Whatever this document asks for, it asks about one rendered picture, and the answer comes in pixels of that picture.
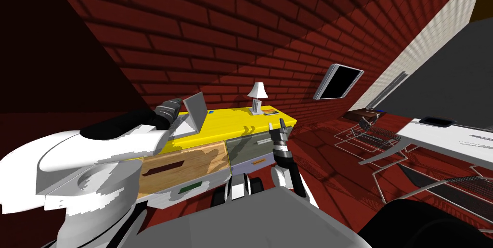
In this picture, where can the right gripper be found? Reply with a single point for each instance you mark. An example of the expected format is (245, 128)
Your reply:
(280, 138)

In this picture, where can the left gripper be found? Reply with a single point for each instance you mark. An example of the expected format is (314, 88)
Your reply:
(173, 108)

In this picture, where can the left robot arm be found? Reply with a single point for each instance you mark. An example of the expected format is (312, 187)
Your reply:
(96, 151)

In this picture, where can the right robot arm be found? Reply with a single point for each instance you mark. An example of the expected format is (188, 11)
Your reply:
(287, 174)

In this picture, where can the orange flat book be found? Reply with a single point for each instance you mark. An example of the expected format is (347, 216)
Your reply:
(271, 112)

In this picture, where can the grey open laptop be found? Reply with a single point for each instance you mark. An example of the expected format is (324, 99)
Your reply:
(195, 113)

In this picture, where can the white table lamp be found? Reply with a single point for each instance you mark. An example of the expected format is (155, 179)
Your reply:
(258, 97)

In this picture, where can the grey drawer front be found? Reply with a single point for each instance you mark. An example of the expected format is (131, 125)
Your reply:
(242, 148)

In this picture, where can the yellow-topped desk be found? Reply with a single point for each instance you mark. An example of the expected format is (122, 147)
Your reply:
(231, 124)

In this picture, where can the wooden drawer front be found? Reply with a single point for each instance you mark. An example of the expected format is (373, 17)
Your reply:
(204, 159)

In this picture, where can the brown low table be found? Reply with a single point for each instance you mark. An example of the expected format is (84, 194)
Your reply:
(358, 115)

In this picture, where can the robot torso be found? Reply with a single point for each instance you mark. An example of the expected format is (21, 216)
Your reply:
(250, 225)

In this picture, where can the white table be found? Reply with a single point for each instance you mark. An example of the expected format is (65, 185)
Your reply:
(443, 140)

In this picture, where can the large dark grey panel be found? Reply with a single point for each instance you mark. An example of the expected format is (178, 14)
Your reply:
(443, 78)

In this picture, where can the silver-framed black wall screen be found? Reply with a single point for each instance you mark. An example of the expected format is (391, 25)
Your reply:
(339, 82)

